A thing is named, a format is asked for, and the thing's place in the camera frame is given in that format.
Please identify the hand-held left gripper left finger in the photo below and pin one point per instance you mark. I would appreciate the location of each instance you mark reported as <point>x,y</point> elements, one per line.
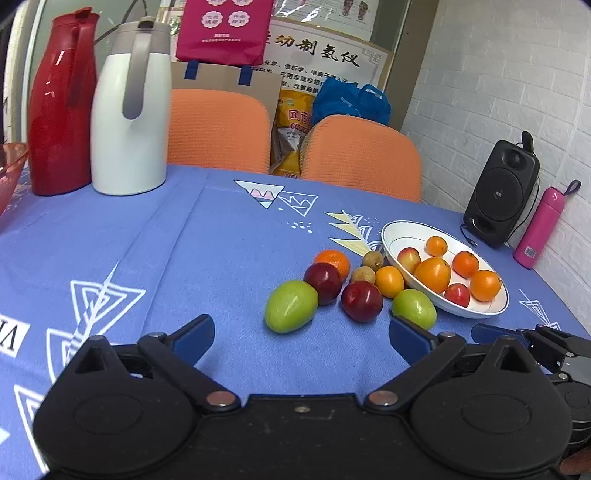
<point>194,337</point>

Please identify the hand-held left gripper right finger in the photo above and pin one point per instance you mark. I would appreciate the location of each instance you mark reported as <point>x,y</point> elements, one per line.
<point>408,334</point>

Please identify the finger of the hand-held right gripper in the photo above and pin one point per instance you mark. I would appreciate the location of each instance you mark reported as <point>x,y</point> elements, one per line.
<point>496,333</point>
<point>563,353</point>

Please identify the green jujube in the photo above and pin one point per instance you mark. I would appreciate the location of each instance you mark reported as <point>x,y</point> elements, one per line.
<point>291,306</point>
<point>415,307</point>

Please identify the small orange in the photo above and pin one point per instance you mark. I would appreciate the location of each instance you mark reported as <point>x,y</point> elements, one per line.
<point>389,280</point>
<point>435,245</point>

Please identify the dark red plum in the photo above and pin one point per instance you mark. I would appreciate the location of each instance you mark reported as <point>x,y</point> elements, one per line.
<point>361,301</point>
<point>323,282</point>

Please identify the brown longan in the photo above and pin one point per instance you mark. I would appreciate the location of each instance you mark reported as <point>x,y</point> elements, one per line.
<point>373,260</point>
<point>362,275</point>

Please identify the red yellow plum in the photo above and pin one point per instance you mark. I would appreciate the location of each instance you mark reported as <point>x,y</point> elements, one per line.
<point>408,259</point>

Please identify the white plate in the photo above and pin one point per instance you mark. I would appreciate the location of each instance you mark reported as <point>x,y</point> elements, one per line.
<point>399,235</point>

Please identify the tangerine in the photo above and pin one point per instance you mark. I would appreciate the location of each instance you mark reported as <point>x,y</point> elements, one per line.
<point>334,262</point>

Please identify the person's right hand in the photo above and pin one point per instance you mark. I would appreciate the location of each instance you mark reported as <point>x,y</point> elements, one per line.
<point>579,461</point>

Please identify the blue printed tablecloth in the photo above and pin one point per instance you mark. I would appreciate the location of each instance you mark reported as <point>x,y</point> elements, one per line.
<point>184,258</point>

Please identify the pink bottle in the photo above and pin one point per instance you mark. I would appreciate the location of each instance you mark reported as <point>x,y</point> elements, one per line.
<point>540,226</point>

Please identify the black speaker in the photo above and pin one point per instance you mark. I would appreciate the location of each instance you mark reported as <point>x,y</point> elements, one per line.
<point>501,194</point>

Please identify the orange chair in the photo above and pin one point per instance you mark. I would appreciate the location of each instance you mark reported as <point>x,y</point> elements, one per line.
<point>217,134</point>
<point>364,157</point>

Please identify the white thermos jug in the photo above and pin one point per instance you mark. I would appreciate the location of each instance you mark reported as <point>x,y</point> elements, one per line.
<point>134,147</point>

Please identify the yellow food packet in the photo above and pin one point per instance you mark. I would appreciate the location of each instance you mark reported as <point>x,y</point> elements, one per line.
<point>288,138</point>

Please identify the blue plastic bag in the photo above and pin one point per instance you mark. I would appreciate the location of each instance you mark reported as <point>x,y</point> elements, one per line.
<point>346,101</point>

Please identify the red plastic bowl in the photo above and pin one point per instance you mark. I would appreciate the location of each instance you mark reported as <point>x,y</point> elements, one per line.
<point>11,170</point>

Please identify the brown paper bag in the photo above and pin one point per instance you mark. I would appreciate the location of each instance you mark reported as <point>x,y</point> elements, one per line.
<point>217,78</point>

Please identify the red thermos jug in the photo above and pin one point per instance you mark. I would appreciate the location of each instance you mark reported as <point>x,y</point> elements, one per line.
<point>55,115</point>

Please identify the magenta fabric bag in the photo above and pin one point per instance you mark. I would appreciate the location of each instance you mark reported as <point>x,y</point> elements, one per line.
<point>221,37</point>

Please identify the wall poster with calligraphy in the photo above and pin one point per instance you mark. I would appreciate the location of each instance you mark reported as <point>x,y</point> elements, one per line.
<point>332,50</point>

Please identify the wall poster with foot chart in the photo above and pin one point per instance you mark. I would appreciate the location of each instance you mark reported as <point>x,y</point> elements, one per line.
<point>323,14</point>

